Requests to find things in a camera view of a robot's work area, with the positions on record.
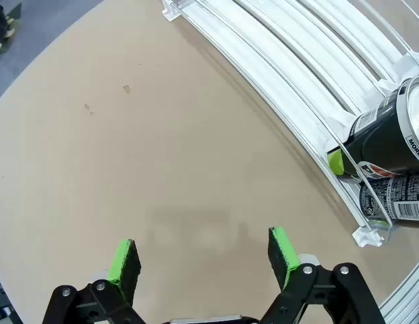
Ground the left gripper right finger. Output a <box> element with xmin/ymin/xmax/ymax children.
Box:
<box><xmin>259</xmin><ymin>226</ymin><xmax>387</xmax><ymax>324</ymax></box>

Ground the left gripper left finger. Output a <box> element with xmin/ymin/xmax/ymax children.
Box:
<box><xmin>42</xmin><ymin>238</ymin><xmax>144</xmax><ymax>324</ymax></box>

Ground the white can dispenser rack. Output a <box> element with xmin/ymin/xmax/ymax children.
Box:
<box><xmin>161</xmin><ymin>0</ymin><xmax>419</xmax><ymax>249</ymax></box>

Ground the aluminium profile table frame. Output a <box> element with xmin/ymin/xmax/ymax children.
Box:
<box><xmin>379</xmin><ymin>256</ymin><xmax>419</xmax><ymax>324</ymax></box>

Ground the dark equipment on floor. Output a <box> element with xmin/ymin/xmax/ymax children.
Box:
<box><xmin>0</xmin><ymin>0</ymin><xmax>24</xmax><ymax>55</ymax></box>

